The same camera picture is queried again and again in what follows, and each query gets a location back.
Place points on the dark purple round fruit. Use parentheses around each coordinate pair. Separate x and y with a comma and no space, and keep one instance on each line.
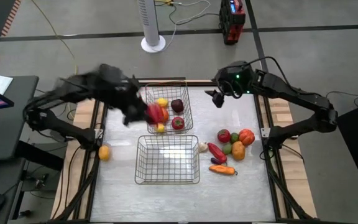
(177,105)

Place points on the silver work surface sheet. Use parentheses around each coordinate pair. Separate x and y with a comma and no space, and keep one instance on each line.
(172,202)

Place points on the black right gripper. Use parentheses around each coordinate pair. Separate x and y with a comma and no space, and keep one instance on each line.
(236,77)

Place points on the green lime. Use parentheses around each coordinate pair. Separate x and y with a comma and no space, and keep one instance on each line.
(234,137)
(227,149)

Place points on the orange carrot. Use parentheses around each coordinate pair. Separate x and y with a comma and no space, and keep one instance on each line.
(222,169)

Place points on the white metal bracket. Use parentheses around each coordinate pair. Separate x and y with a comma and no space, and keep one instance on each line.
(99,133)
(264,132)

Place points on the red black power station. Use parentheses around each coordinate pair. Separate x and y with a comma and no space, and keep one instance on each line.
(232,21)

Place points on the small purple eggplant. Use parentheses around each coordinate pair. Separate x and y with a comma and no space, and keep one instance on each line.
(215,161)

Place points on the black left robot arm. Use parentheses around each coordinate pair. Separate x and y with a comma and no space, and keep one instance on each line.
(61,126)

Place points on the red fruit with green top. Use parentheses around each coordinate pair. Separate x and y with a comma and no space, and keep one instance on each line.
(224,136)
(177,123)

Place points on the red bell pepper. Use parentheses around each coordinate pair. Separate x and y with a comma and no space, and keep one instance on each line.
(154,113)

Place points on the orange fruit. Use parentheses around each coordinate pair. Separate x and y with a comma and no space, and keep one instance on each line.
(165,114)

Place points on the yellow orange mango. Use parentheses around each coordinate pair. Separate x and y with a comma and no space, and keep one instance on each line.
(104,152)

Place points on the long red chili pepper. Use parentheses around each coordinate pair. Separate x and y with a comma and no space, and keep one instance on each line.
(217,153)

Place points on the black desk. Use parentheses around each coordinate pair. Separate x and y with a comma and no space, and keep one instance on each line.
(8,130)

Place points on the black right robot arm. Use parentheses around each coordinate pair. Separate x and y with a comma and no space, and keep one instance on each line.
(294,93)

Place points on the white garlic bulb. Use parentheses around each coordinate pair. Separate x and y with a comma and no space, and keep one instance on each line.
(202,147)

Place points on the orange-red persimmon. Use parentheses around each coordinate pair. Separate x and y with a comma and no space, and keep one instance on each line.
(246,137)

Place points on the white tower fan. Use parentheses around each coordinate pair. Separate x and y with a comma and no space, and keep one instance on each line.
(149,25)

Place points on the black metal bar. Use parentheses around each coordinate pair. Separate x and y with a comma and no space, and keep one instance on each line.
(166,78)

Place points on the black aluminium table frame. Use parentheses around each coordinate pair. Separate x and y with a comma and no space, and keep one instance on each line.
(197,84)

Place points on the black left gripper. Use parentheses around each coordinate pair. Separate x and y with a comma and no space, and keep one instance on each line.
(123,90)

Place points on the yellow lemon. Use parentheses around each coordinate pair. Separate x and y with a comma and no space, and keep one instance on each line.
(160,127)
(162,102)

